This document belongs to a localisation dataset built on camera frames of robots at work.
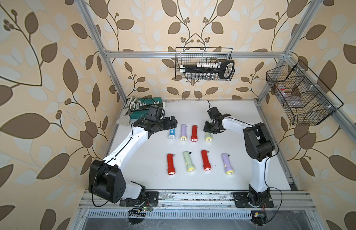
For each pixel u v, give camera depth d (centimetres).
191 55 91
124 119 109
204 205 74
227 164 84
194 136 96
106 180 41
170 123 73
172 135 96
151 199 74
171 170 82
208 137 96
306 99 73
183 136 96
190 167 83
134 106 108
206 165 84
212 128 87
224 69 84
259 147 54
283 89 81
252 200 65
